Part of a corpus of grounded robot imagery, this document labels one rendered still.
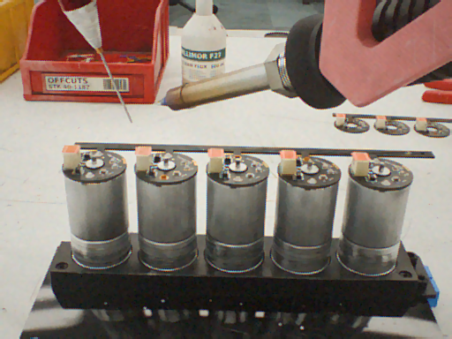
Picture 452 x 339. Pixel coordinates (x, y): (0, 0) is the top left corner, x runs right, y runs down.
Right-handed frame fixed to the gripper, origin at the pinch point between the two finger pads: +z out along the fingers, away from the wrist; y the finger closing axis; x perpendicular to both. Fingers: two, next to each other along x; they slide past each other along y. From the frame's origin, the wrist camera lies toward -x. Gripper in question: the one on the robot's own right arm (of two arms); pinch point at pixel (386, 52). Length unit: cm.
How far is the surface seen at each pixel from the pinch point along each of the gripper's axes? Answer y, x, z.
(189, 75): -16.5, -17.3, 21.6
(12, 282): 4.0, -6.5, 18.3
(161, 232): 0.2, -3.1, 12.1
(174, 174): -0.5, -4.3, 10.0
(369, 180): -5.7, 0.5, 7.5
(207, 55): -17.1, -17.1, 19.5
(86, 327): 3.7, -2.0, 14.7
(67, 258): 2.6, -5.2, 15.2
